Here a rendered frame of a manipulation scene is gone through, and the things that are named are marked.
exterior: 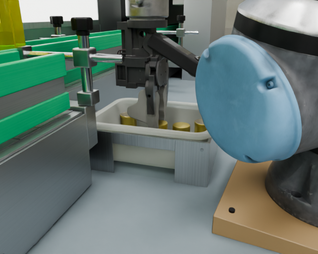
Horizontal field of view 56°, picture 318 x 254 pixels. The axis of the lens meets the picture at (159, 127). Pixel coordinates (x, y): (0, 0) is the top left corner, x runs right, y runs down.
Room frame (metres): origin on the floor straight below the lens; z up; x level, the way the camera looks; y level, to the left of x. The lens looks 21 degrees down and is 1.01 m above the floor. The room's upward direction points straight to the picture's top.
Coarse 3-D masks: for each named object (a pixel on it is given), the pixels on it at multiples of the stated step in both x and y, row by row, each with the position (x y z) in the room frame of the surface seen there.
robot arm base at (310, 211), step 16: (288, 160) 0.35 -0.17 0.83; (304, 160) 0.33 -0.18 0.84; (272, 176) 0.36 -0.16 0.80; (288, 176) 0.33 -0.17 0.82; (304, 176) 0.32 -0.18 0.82; (272, 192) 0.35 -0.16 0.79; (288, 192) 0.33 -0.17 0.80; (304, 192) 0.32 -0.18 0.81; (288, 208) 0.32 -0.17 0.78; (304, 208) 0.30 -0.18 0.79
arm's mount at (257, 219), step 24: (240, 168) 0.42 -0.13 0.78; (264, 168) 0.42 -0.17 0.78; (240, 192) 0.36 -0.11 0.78; (264, 192) 0.36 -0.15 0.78; (216, 216) 0.31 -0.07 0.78; (240, 216) 0.31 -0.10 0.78; (264, 216) 0.31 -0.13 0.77; (288, 216) 0.31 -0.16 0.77; (240, 240) 0.29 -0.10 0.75; (264, 240) 0.28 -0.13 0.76; (288, 240) 0.27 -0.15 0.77; (312, 240) 0.27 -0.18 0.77
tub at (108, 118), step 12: (108, 108) 0.56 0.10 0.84; (120, 108) 0.61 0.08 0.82; (168, 108) 0.60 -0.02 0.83; (180, 108) 0.59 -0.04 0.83; (192, 108) 0.58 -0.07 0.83; (96, 120) 0.51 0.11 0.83; (108, 120) 0.55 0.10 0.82; (120, 120) 0.60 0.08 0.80; (168, 120) 0.60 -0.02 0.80; (180, 120) 0.59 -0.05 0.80; (192, 120) 0.58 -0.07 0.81; (132, 132) 0.45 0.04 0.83; (144, 132) 0.44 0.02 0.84; (156, 132) 0.44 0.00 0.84; (168, 132) 0.43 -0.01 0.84; (180, 132) 0.43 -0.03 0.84; (192, 132) 0.43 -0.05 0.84; (204, 132) 0.43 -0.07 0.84
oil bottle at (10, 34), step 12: (0, 0) 0.46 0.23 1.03; (12, 0) 0.48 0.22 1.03; (0, 12) 0.46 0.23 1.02; (12, 12) 0.48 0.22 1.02; (0, 24) 0.45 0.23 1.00; (12, 24) 0.48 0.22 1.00; (0, 36) 0.45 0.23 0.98; (12, 36) 0.47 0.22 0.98; (24, 36) 0.50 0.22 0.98; (0, 48) 0.45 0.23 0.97
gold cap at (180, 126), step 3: (174, 123) 0.54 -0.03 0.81; (177, 123) 0.54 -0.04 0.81; (180, 123) 0.54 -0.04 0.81; (183, 123) 0.54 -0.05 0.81; (186, 123) 0.54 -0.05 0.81; (174, 126) 0.53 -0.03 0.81; (177, 126) 0.52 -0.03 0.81; (180, 126) 0.52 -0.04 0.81; (183, 126) 0.52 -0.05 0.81; (186, 126) 0.52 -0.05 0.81; (189, 126) 0.53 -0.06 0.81; (174, 129) 0.53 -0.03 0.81; (177, 129) 0.52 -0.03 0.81; (180, 129) 0.52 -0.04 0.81; (183, 129) 0.52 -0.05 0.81; (186, 129) 0.52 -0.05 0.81; (189, 129) 0.53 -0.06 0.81
